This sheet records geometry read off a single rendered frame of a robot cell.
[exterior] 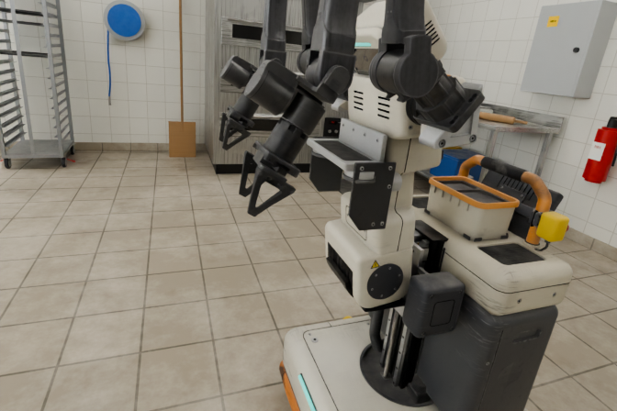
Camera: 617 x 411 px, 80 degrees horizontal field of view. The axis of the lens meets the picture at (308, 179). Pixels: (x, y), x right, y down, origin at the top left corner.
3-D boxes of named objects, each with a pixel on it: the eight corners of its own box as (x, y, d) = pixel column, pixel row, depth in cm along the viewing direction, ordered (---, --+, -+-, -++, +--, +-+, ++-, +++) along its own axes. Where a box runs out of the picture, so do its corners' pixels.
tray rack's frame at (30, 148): (21, 149, 398) (-7, -38, 343) (76, 149, 418) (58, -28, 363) (1, 167, 342) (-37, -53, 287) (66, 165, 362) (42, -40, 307)
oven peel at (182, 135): (169, 157, 435) (164, -33, 396) (169, 157, 437) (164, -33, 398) (196, 157, 445) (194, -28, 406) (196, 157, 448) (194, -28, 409)
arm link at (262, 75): (354, 74, 57) (332, 71, 65) (296, 26, 52) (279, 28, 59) (311, 139, 58) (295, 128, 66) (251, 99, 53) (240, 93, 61)
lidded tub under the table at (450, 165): (427, 172, 387) (431, 149, 379) (461, 172, 404) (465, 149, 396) (453, 185, 354) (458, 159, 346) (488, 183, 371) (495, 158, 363)
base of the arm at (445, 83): (487, 96, 65) (443, 89, 76) (465, 64, 62) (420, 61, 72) (455, 134, 66) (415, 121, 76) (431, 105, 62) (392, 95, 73)
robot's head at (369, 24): (402, 49, 98) (375, -2, 92) (457, 50, 80) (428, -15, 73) (362, 83, 98) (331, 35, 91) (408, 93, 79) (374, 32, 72)
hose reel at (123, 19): (149, 105, 438) (145, 4, 404) (148, 107, 425) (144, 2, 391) (109, 104, 424) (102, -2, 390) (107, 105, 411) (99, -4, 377)
